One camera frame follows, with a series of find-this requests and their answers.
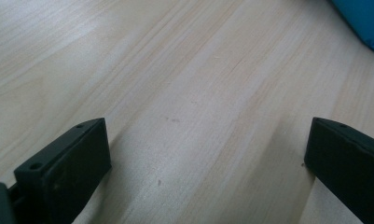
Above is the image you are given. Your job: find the blue wet wipes pack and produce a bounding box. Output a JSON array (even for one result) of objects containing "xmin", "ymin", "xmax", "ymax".
[{"xmin": 330, "ymin": 0, "xmax": 374, "ymax": 54}]

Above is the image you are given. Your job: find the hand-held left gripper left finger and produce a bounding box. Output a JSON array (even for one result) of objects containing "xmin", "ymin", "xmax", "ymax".
[{"xmin": 14, "ymin": 117, "xmax": 112, "ymax": 224}]

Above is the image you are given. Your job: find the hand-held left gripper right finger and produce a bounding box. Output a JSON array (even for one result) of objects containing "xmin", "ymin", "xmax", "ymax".
[{"xmin": 304, "ymin": 117, "xmax": 374, "ymax": 224}]

